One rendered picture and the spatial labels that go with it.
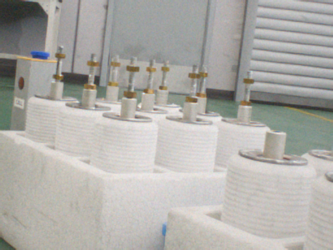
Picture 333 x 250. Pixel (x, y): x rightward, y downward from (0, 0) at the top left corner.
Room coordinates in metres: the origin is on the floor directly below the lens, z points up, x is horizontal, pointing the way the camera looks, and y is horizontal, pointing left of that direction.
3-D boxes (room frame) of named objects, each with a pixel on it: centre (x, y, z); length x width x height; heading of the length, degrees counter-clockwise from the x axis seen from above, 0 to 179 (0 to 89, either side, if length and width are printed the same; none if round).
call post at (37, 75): (1.30, 0.20, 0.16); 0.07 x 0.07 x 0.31; 34
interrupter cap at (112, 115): (0.94, 0.00, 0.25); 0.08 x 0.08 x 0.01
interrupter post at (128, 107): (0.94, 0.00, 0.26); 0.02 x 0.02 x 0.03
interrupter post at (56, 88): (1.14, 0.14, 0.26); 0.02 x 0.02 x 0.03
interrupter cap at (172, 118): (1.01, -0.09, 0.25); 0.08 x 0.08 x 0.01
